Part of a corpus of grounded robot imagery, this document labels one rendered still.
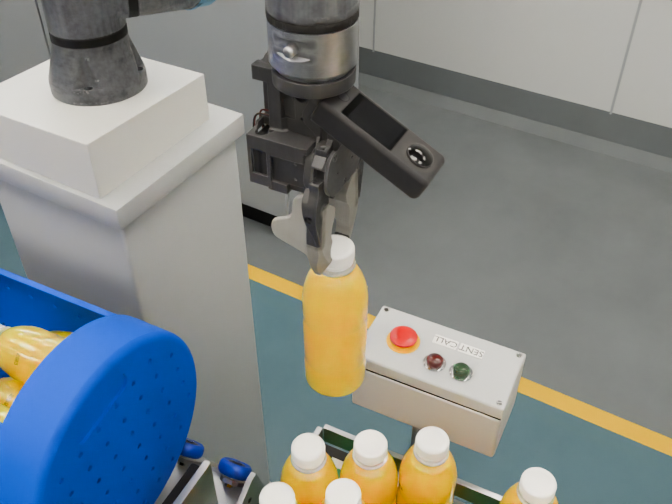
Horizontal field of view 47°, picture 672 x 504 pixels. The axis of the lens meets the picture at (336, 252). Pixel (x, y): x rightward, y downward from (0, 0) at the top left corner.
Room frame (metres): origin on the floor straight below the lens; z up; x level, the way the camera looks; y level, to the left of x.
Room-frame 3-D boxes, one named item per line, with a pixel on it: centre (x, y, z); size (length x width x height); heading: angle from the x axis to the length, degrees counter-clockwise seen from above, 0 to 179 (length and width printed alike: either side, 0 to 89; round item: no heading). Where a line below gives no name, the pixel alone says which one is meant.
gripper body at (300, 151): (0.59, 0.03, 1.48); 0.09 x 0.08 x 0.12; 64
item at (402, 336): (0.68, -0.09, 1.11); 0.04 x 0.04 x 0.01
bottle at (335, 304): (0.58, 0.00, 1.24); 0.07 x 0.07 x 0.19
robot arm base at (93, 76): (1.11, 0.38, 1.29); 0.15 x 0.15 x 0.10
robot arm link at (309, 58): (0.59, 0.02, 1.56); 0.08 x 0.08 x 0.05
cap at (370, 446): (0.52, -0.04, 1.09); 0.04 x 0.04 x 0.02
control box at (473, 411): (0.65, -0.13, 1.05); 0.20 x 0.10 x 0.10; 64
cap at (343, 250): (0.58, 0.00, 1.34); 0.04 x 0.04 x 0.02
